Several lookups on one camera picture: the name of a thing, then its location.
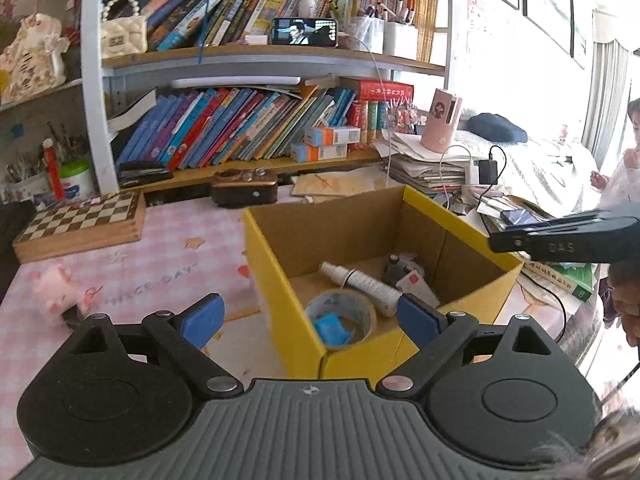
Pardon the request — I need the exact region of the black stapler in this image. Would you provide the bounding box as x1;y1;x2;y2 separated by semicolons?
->
117;161;173;187

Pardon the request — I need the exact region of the white squeeze bottle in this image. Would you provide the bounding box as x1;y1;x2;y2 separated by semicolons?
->
318;261;403;318

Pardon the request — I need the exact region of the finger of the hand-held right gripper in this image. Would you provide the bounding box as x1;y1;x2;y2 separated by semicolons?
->
489;210;640;264

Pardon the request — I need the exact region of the wooden chessboard box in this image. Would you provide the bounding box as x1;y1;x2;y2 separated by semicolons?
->
12;190;147;264

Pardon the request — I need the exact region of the white pen holder with pens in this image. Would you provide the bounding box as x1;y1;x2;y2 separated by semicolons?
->
0;155;51;201

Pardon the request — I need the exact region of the black binder clip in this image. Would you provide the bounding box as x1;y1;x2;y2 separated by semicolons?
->
60;306;88;331

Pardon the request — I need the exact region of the white bookshelf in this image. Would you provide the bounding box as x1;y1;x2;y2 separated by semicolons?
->
0;0;451;206

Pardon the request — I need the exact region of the white pen cup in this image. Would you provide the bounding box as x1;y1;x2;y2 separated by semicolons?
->
350;16;385;53
383;22;419;59

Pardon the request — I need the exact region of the row of upright books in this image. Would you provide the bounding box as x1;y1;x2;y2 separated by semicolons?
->
350;101;416;143

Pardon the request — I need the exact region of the white paperback book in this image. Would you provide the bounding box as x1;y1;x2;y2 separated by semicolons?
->
106;87;158;133

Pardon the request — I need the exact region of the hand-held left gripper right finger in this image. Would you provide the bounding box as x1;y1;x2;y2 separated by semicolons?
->
376;292;566;402

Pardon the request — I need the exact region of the pale curtain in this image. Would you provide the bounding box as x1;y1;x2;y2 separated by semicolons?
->
590;10;640;171

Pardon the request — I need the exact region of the row of shelf books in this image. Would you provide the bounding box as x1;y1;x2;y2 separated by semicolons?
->
137;0;346;51

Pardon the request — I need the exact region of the grey fur trim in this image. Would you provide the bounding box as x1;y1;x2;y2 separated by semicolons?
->
537;407;640;480

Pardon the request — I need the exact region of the person's right hand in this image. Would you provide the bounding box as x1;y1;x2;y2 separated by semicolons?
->
611;263;640;350

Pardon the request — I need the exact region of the white bed blanket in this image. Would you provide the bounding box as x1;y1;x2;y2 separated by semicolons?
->
450;115;601;211

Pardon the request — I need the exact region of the dark blue cushion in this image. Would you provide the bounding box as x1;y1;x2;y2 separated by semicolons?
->
467;113;528;143

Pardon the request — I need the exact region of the clear tape roll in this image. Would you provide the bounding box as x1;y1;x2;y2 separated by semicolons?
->
304;288;378;351

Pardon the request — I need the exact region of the pink plush pig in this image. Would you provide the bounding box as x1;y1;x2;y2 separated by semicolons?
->
31;262;96;318

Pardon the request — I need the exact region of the grey small bottle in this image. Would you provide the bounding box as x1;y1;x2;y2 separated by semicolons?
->
382;253;426;286

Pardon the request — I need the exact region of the white quilted handbag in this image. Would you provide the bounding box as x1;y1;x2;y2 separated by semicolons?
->
101;0;148;59

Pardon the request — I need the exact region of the small white box red label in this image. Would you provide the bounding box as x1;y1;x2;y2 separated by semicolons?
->
396;267;441;308

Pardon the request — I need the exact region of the thick red book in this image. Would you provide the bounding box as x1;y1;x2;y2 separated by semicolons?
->
352;78;415;103

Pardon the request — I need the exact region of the cream floral ornament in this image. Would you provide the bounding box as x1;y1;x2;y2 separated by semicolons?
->
0;14;68;106

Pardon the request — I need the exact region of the white jar green lid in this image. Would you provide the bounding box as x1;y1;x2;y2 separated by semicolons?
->
59;161;96;202

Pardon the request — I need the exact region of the green book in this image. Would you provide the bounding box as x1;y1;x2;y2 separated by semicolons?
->
520;260;598;303

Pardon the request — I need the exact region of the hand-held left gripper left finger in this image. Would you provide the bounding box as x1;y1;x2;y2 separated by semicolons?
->
67;293;246;401

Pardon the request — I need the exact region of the small blue item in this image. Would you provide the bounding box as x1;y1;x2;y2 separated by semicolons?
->
314;313;353;348

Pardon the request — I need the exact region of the dark wooden box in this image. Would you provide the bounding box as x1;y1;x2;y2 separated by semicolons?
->
211;167;279;208

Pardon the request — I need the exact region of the orange white medicine box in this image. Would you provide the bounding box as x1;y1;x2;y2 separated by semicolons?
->
290;141;348;163
304;125;362;146

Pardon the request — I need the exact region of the stack of papers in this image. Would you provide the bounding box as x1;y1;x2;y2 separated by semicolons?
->
370;132;481;196

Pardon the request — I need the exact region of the yellow cardboard box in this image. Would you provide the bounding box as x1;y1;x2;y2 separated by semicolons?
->
242;185;525;381

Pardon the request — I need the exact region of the pink cylindrical container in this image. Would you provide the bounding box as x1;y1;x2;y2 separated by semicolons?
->
419;88;463;152

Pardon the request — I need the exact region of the brown paper envelope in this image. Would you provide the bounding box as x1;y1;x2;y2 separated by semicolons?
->
291;167;396;198

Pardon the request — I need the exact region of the row of leaning books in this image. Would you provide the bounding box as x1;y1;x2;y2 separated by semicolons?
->
116;87;358;171

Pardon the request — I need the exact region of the white charging cable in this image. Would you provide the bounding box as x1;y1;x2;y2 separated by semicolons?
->
340;32;393;181

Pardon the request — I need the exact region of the smartphone with lit screen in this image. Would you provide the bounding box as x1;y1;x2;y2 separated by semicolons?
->
270;17;339;47

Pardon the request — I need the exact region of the black power adapter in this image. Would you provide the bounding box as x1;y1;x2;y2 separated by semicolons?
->
478;146;506;186

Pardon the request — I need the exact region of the pink checked desktop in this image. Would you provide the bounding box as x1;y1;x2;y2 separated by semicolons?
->
0;180;601;466

